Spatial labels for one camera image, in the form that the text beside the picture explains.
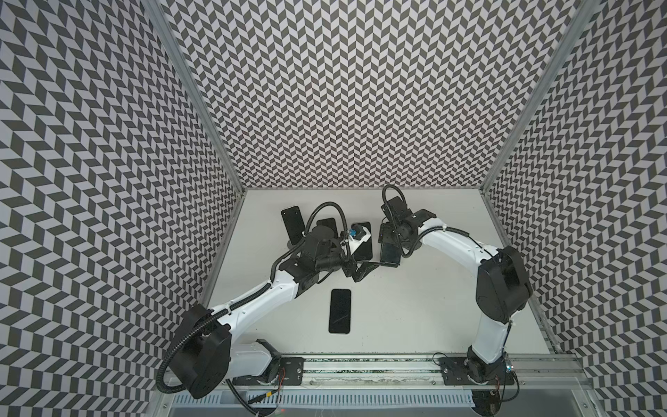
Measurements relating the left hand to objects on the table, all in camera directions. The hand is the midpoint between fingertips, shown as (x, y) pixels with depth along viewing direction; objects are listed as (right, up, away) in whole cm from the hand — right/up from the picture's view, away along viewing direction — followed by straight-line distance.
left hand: (370, 252), depth 76 cm
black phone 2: (-9, -20, +6) cm, 23 cm away
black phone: (-27, +8, +22) cm, 36 cm away
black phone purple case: (-13, +8, +14) cm, 21 cm away
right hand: (+9, +1, +14) cm, 17 cm away
